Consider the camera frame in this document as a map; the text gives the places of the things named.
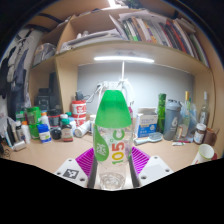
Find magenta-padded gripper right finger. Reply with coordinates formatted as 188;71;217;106
128;145;174;189

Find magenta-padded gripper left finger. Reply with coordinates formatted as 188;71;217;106
54;147;99;189

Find clear bottle with green cap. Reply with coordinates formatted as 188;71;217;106
92;89;134;192

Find light blue hairbrush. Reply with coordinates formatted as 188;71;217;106
133;132;164;146

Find brown supplement bottle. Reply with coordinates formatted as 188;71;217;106
60;118;74;143

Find small black jar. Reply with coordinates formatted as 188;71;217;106
50;128;63;140

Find white pill bottle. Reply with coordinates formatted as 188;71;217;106
73;120;91;138

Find white bottle with blue label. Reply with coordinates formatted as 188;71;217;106
37;123;52;144

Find white and blue carton box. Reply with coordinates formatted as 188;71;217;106
134;107;159;138

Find grey shaker bottle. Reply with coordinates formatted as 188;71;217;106
163;98;182;141

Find white cup with green rim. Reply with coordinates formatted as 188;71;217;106
191;143;215;165

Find green glass bottle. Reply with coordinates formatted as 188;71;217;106
157;93;167;134

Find brown jar with white lid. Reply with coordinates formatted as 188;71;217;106
193;123;207;145

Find small silver can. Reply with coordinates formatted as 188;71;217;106
12;139;27;152

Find white bottle with orange cap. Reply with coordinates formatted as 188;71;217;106
20;120;32;144

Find clear bottle with yellow cap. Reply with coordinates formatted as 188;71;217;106
181;90;192;138

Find red and white canister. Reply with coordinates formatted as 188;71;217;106
71;99;88;127

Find brown mug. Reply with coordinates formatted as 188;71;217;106
203;128;219;147

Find green plastic jar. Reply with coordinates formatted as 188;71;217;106
25;106;43;139

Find clear glass bottle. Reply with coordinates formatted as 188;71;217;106
198;91;210;134

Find black desktop device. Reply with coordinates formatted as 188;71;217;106
34;71;62;112

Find hanging dark clothes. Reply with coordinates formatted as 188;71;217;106
0;29;34;118

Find white bar desk lamp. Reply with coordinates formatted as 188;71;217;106
93;54;155;83

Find wooden shelf unit with books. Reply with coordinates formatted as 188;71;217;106
28;0;216;154

